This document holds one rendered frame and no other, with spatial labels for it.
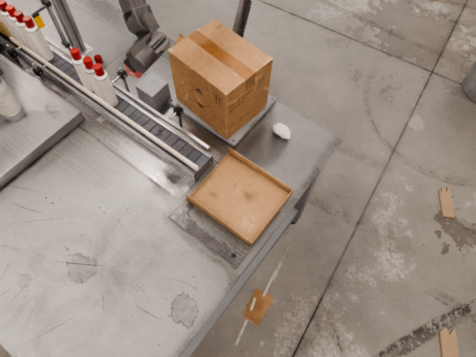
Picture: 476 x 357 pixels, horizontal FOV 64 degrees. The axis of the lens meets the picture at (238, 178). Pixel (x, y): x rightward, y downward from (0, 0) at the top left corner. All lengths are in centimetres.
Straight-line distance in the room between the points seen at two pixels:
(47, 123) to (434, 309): 210
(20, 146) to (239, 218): 88
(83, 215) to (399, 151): 203
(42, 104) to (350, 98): 202
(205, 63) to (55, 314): 97
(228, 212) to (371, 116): 170
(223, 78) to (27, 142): 80
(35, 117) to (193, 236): 81
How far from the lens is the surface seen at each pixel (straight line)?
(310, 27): 337
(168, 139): 151
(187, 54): 145
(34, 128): 170
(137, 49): 116
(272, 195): 143
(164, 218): 141
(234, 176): 146
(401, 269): 239
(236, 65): 140
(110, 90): 158
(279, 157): 152
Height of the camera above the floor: 211
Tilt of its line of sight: 62 degrees down
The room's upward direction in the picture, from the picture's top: 3 degrees clockwise
